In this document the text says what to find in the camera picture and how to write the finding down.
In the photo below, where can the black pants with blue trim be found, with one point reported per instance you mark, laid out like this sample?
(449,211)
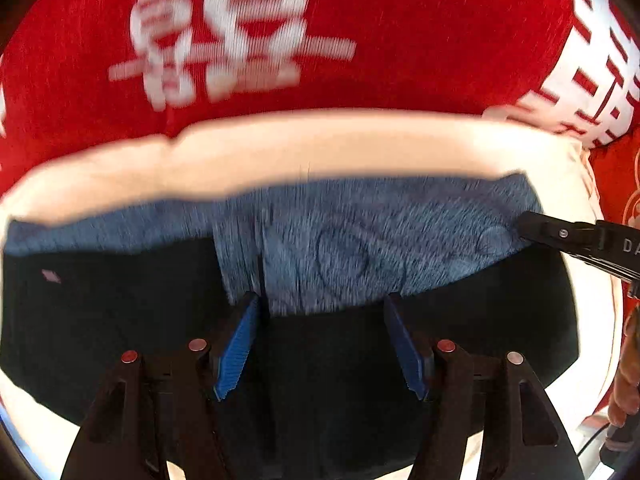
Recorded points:
(150,320)

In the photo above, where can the person's right forearm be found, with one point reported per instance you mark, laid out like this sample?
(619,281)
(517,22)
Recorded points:
(629,370)

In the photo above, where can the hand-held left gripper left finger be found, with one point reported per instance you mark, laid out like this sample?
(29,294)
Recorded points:
(236,350)

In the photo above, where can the red printed blanket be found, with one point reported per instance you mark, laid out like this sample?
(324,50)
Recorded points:
(415,35)

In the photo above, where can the cream fleece blanket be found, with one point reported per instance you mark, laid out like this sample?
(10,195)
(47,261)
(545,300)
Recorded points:
(310,150)

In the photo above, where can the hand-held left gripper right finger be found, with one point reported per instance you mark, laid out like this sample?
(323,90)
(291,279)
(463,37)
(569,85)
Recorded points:
(407,350)

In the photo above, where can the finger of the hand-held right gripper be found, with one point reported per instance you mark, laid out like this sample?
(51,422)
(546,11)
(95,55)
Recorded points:
(560,232)

